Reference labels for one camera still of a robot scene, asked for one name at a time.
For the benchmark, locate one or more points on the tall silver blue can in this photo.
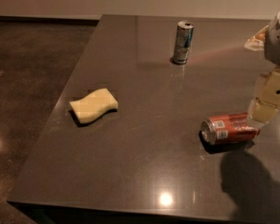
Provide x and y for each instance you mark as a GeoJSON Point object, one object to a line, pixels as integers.
{"type": "Point", "coordinates": [183, 38]}

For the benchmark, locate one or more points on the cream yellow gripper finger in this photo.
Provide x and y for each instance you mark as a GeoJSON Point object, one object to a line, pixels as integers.
{"type": "Point", "coordinates": [266, 102]}

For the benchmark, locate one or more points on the grey robot gripper body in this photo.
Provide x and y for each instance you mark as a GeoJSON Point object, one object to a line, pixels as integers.
{"type": "Point", "coordinates": [278, 42]}

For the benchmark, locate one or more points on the yellow wavy sponge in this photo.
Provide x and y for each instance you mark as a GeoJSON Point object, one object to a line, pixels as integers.
{"type": "Point", "coordinates": [94, 105]}

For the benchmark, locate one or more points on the red soda can lying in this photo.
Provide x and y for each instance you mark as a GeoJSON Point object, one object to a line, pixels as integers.
{"type": "Point", "coordinates": [227, 129]}

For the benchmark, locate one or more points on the clear plastic snack bag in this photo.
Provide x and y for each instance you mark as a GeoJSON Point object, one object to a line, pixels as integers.
{"type": "Point", "coordinates": [256, 42]}

